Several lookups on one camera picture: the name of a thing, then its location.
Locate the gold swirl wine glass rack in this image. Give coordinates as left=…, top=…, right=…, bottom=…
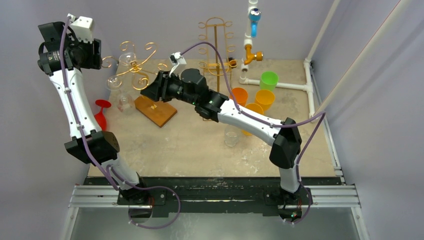
left=101, top=41, right=177, bottom=128

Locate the clear wine glass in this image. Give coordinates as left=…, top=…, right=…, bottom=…
left=118, top=52, right=145, bottom=90

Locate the clear stemmed glass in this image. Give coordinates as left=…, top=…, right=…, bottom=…
left=106, top=75, right=135, bottom=114

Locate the red plastic goblet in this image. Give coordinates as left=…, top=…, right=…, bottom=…
left=94, top=99, right=112, bottom=131

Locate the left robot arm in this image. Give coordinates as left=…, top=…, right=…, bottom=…
left=37, top=18, right=149, bottom=205

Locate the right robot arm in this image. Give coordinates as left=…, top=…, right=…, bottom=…
left=140, top=68, right=302, bottom=204

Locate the small black orange object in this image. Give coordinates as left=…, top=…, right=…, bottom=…
left=227, top=57, right=238, bottom=69

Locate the orange plastic goblet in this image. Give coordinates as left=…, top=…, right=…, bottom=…
left=231, top=87, right=249, bottom=107

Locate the small clear tumbler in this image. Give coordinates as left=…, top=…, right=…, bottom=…
left=224, top=124, right=240, bottom=147

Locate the orange faucet tap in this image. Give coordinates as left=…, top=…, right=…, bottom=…
left=243, top=44, right=264, bottom=66

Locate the yellow goblet front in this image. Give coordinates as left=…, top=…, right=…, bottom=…
left=241, top=103, right=264, bottom=136

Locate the yellow goblet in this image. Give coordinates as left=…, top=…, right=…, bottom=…
left=241, top=103, right=264, bottom=136
left=254, top=89, right=276, bottom=112

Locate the yellow goblet rear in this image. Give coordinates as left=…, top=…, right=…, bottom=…
left=254, top=89, right=276, bottom=112

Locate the green plastic cup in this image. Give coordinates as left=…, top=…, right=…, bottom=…
left=259, top=71, right=279, bottom=92

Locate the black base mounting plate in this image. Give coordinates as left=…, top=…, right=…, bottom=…
left=83, top=176, right=314, bottom=219

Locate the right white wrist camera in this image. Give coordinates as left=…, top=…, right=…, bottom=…
left=168, top=51, right=187, bottom=78

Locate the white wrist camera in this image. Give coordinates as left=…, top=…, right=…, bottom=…
left=168, top=51, right=187, bottom=78
left=67, top=13, right=94, bottom=44

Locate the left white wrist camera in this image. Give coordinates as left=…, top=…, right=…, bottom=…
left=67, top=13, right=94, bottom=44

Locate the gold tall wire rack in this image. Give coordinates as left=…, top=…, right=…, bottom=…
left=198, top=17, right=236, bottom=92

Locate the white pvc pipe frame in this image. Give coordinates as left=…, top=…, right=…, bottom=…
left=239, top=0, right=340, bottom=118

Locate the aluminium rail frame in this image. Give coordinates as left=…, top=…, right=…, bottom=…
left=69, top=185, right=370, bottom=240

